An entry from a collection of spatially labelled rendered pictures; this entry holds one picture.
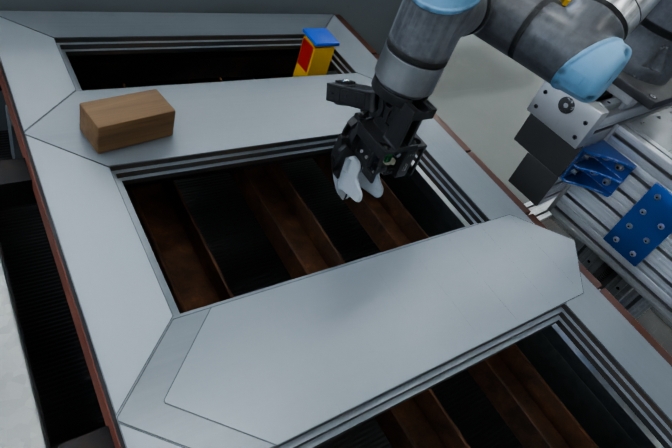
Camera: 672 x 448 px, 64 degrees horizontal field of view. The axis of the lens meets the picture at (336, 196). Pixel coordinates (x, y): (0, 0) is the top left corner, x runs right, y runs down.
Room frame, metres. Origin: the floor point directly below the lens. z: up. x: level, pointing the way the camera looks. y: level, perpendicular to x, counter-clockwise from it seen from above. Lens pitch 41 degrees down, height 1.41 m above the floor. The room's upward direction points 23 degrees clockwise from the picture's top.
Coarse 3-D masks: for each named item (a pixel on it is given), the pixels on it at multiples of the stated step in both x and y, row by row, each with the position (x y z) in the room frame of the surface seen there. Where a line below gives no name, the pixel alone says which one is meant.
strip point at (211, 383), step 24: (216, 336) 0.34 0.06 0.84; (192, 360) 0.30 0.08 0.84; (216, 360) 0.31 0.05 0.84; (192, 384) 0.28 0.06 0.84; (216, 384) 0.29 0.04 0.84; (240, 384) 0.30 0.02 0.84; (192, 408) 0.25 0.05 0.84; (216, 408) 0.26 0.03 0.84; (240, 408) 0.27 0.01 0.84; (264, 432) 0.26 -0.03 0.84
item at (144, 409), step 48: (96, 48) 0.80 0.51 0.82; (144, 48) 0.86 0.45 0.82; (192, 48) 0.92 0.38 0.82; (240, 48) 1.00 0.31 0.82; (288, 48) 1.09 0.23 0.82; (288, 144) 0.74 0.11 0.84; (144, 240) 0.44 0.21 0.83; (192, 336) 0.33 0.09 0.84; (528, 336) 0.56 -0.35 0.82; (576, 336) 0.59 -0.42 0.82; (144, 384) 0.26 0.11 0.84; (432, 384) 0.41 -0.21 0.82; (624, 384) 0.53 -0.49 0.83; (192, 432) 0.23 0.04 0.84; (240, 432) 0.25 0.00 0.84; (336, 432) 0.30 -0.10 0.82
